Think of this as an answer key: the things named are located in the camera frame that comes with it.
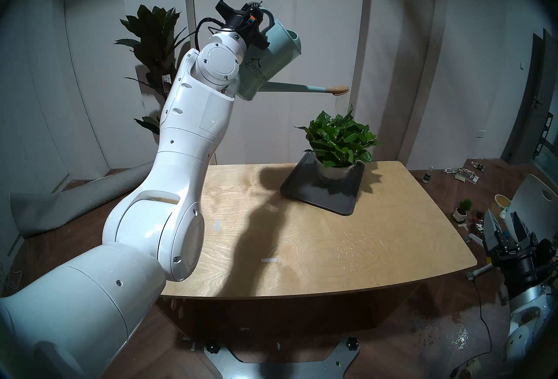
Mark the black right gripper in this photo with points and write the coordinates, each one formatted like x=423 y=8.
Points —
x=523 y=269

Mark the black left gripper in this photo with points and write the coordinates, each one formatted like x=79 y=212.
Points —
x=235 y=20

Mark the light blue watering can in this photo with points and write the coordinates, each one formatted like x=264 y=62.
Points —
x=274 y=60

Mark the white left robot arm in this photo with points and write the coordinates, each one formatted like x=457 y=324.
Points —
x=183 y=142

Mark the small potted floor plant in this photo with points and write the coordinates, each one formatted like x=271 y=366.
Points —
x=463 y=210

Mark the tall dark leafy floor plant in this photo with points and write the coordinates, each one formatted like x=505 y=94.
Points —
x=150 y=33

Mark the green potted pothos plant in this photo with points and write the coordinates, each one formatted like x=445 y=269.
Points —
x=340 y=138

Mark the yellow cup on floor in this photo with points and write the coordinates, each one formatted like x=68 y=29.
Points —
x=502 y=203

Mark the white chair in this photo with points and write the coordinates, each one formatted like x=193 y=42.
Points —
x=538 y=208

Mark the pile of small floor clutter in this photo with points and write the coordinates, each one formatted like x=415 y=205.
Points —
x=466 y=176

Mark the clear plastic bottle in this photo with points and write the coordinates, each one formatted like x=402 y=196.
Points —
x=428 y=176

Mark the black metal rack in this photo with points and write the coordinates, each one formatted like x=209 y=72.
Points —
x=545 y=134

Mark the dark door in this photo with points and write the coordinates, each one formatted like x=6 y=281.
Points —
x=529 y=103

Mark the small tan floor item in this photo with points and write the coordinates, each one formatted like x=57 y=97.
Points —
x=470 y=368

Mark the dark grey tray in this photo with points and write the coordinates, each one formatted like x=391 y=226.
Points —
x=318 y=197

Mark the black base knob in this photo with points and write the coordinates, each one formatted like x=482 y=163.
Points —
x=212 y=346
x=351 y=344

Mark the grey rolled mat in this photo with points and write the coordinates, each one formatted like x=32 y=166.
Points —
x=52 y=208

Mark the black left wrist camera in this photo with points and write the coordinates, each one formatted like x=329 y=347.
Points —
x=252 y=12

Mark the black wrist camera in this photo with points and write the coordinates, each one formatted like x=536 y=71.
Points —
x=252 y=12
x=548 y=251

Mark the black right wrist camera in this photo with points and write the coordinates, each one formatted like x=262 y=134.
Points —
x=548 y=251

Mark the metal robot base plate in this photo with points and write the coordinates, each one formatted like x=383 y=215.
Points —
x=314 y=367

